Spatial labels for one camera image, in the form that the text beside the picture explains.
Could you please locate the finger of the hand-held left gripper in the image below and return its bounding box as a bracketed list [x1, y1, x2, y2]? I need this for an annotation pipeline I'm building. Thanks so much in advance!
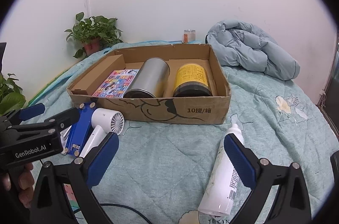
[5, 107, 81, 138]
[0, 103, 45, 132]

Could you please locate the person's left hand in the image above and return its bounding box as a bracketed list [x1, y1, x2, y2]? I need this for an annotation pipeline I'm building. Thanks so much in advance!
[0, 162, 35, 204]

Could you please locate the glass jar with orange label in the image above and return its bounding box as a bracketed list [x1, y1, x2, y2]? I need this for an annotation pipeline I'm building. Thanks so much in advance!
[183, 29, 196, 44]

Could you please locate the large leaf green plant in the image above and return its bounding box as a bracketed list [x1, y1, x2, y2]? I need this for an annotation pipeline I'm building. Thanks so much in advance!
[0, 73, 27, 116]

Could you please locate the white plastic bottle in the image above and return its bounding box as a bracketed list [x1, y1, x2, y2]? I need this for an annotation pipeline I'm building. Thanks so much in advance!
[198, 123, 245, 216]

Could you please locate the white tape roll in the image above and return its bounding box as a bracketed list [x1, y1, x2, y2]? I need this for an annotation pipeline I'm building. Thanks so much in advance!
[79, 108, 125, 158]

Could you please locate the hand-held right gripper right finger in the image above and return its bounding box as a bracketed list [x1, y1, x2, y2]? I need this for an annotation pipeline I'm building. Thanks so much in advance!
[224, 133, 312, 224]

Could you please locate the yellow label jar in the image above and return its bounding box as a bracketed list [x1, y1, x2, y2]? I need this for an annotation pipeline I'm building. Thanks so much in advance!
[173, 63, 214, 97]

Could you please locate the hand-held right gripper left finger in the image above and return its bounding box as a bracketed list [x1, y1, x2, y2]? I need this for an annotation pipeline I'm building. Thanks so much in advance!
[30, 131, 119, 224]

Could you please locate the brown cardboard box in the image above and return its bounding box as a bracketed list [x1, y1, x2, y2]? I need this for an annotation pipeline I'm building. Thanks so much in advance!
[66, 43, 232, 125]

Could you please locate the colourful printed puzzle box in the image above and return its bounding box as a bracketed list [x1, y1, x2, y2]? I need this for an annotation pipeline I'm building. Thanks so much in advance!
[92, 69, 140, 99]

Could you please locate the black cable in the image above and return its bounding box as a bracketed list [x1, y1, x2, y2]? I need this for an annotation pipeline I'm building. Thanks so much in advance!
[71, 203, 157, 224]

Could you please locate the light blue puffer jacket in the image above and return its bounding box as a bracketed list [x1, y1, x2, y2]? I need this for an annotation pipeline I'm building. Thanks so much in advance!
[205, 20, 301, 81]

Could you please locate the silver metal canister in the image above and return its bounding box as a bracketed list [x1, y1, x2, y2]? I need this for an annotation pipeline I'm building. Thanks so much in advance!
[124, 58, 170, 99]

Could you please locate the teal quilted blanket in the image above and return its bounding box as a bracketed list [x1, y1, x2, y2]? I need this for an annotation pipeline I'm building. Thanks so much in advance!
[0, 40, 339, 224]

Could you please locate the potted green plant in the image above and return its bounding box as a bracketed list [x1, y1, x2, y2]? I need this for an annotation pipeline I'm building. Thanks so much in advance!
[64, 12, 124, 59]

